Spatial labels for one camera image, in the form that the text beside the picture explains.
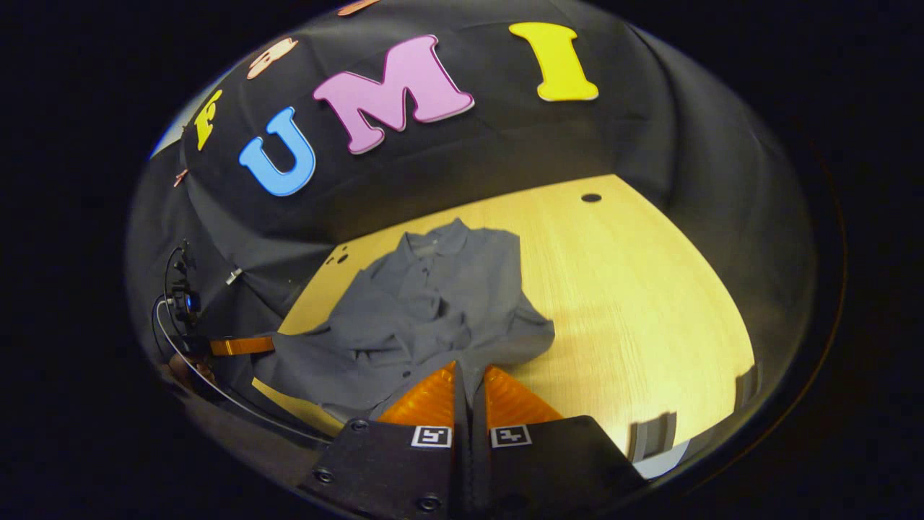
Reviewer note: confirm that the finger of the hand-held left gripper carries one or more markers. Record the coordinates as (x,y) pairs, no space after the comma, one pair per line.
(242,345)

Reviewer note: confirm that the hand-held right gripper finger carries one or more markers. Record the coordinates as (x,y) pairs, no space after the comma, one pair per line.
(478,469)
(460,469)

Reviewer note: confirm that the grey polo shirt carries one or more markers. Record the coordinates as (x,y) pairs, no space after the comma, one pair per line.
(433,310)

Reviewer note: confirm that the silver cloth clip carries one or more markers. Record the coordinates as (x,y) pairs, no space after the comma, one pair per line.
(233,276)

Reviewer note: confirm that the copper cloth clip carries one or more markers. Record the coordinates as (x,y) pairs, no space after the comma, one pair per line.
(180,177)

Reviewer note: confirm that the black backdrop cloth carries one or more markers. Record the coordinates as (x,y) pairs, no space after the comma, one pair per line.
(505,144)

